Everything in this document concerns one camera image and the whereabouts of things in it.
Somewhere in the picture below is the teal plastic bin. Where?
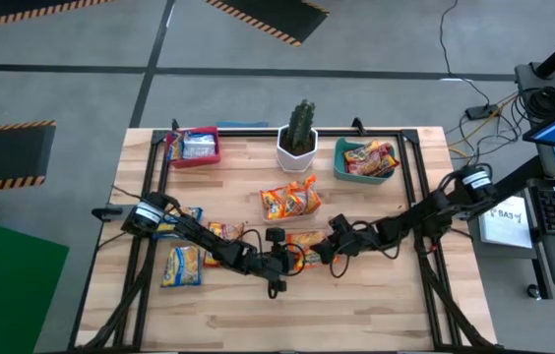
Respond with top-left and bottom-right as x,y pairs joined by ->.
333,137 -> 397,187

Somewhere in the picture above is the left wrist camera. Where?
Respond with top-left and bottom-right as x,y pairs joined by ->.
265,226 -> 287,245

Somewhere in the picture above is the yellow cable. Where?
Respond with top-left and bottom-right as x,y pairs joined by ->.
447,92 -> 523,158

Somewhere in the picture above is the black table clamp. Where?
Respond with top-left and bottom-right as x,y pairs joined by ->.
91,206 -> 124,222

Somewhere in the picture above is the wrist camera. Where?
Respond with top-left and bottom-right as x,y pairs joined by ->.
329,213 -> 351,232
265,226 -> 287,245

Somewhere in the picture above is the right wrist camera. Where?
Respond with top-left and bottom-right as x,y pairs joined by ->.
329,213 -> 351,232

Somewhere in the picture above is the green board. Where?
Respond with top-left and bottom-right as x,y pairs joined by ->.
0,213 -> 71,354

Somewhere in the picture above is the pink plastic bin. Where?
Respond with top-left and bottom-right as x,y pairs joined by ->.
164,125 -> 222,170

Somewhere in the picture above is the right camera black cable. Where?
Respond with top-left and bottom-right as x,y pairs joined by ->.
329,220 -> 406,279

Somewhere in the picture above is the blue pad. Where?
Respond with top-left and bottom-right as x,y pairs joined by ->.
216,120 -> 270,129

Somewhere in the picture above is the clear plastic container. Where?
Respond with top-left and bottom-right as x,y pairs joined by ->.
259,171 -> 324,224

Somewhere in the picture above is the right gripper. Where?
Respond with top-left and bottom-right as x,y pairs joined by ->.
310,228 -> 365,266

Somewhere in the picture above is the camera black cable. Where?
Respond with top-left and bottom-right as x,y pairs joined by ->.
329,220 -> 406,279
245,228 -> 309,300

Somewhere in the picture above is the black power adapter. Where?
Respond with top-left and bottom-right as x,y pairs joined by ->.
464,103 -> 500,121

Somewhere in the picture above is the black floor cable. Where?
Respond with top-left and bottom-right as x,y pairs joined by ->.
437,0 -> 491,107

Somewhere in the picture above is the white hexagonal plant pot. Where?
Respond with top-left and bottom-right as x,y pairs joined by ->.
276,125 -> 319,173

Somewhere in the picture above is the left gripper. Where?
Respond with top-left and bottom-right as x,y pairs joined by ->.
255,245 -> 307,284

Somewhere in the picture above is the coiled black cable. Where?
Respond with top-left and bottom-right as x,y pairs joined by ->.
523,87 -> 555,119

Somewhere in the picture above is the left camera black cable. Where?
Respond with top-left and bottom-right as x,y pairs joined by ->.
245,228 -> 309,300

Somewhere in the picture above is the green cactus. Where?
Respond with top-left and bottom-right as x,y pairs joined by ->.
286,98 -> 317,151

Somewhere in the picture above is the white paper sign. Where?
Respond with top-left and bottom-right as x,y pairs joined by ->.
477,195 -> 534,251

